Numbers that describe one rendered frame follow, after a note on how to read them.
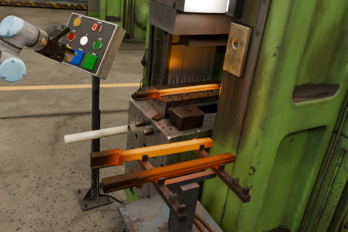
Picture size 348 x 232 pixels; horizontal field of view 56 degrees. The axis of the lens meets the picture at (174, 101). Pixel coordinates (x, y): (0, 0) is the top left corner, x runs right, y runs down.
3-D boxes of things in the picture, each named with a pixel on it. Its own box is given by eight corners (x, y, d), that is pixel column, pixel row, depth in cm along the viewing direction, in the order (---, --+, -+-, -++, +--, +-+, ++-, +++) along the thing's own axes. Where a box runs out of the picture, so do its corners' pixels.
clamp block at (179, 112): (178, 131, 128) (180, 117, 126) (168, 122, 135) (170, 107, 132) (203, 127, 135) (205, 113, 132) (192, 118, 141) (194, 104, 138)
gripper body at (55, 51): (52, 59, 151) (30, 49, 140) (59, 42, 151) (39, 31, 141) (62, 63, 147) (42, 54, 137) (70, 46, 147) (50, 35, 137)
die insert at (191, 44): (188, 47, 134) (190, 32, 131) (178, 42, 140) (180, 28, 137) (243, 45, 149) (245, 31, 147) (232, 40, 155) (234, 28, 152)
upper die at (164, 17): (173, 35, 124) (176, 9, 120) (149, 24, 139) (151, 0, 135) (254, 33, 145) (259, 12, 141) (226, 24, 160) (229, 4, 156)
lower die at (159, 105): (164, 118, 138) (166, 100, 134) (143, 99, 153) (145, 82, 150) (239, 106, 159) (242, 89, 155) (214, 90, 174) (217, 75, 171)
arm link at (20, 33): (-7, 31, 126) (5, 9, 126) (19, 43, 137) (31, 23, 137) (4, 41, 122) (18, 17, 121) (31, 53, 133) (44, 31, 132)
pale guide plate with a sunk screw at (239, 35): (237, 77, 113) (248, 28, 106) (222, 69, 120) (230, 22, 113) (242, 76, 114) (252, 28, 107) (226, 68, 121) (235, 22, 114)
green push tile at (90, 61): (91, 70, 163) (97, 56, 163) (81, 66, 167) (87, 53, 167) (93, 71, 165) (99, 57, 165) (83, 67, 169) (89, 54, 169)
